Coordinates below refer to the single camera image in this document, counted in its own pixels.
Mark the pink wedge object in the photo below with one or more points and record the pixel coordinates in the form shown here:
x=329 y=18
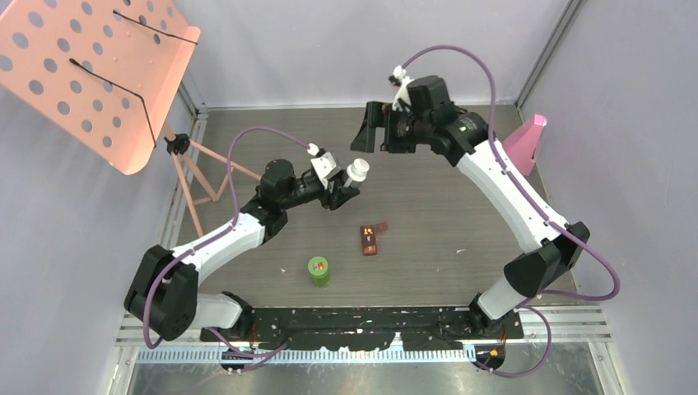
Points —
x=521 y=146

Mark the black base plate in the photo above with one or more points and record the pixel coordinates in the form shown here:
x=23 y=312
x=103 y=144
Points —
x=364 y=329

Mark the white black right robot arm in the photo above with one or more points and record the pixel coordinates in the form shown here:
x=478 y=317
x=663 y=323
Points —
x=549 y=243

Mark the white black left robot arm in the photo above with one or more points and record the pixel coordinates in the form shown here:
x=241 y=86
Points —
x=165 y=294

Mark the pink music stand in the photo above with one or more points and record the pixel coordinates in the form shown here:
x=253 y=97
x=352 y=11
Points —
x=106 y=72

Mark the white capped pill bottle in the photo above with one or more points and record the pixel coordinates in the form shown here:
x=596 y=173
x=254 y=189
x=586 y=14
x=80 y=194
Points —
x=355 y=173

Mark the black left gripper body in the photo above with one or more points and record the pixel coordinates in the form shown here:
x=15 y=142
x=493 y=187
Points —
x=328 y=199

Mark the brown translucent pill container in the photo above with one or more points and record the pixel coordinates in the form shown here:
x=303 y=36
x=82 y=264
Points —
x=369 y=237

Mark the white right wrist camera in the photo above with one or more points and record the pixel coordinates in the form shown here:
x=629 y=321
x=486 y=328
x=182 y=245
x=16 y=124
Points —
x=400 y=80

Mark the green black pill bottle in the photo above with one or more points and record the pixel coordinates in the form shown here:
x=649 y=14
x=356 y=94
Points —
x=319 y=271

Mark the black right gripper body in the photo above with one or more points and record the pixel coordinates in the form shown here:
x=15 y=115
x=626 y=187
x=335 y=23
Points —
x=403 y=131

